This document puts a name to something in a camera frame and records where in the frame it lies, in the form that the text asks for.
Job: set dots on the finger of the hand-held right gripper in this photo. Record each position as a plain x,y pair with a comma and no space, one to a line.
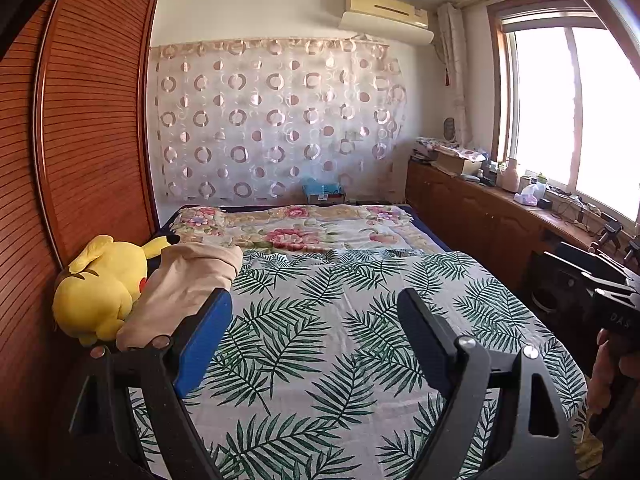
612,287

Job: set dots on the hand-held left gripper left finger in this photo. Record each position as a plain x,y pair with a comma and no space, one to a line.
202,345

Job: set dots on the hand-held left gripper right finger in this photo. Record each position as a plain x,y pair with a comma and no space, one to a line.
425,342

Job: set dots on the beige printed t-shirt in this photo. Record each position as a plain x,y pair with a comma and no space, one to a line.
185,280

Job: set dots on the person's right hand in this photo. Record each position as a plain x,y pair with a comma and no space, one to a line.
605,380

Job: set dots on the black chair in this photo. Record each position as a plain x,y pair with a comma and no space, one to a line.
560,280

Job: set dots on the small black tripod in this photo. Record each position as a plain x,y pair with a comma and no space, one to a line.
610,232

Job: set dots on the leaf-print bed sheet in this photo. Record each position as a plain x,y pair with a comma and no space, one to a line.
325,335

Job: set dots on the small black charger box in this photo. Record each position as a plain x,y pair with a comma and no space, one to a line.
545,203

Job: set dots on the yellow plush toy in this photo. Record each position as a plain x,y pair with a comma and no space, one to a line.
100,290

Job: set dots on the clear plastic bag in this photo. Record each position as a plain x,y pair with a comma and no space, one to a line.
530,195

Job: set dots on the green-capped bottle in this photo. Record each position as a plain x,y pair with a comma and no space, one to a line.
541,179

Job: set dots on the low wooden cabinet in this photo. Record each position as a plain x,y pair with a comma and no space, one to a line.
475,215

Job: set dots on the white jug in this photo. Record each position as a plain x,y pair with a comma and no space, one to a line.
510,177

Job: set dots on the floral quilt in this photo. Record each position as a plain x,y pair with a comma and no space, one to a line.
300,230

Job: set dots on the blue box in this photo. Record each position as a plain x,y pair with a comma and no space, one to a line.
322,190

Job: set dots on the cardboard box on cabinet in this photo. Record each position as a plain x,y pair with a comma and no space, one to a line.
450,147

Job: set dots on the wooden-framed window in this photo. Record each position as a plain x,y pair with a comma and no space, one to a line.
540,100

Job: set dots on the dark oval object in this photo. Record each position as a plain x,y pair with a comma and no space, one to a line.
450,129

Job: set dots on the sheer circle-pattern curtain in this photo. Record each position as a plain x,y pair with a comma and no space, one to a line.
275,120

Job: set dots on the wooden headboard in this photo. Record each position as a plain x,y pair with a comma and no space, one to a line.
95,110

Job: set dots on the white tied window curtain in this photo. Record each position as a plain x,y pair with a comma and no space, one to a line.
457,60

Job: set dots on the white air conditioner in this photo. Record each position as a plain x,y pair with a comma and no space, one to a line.
380,15

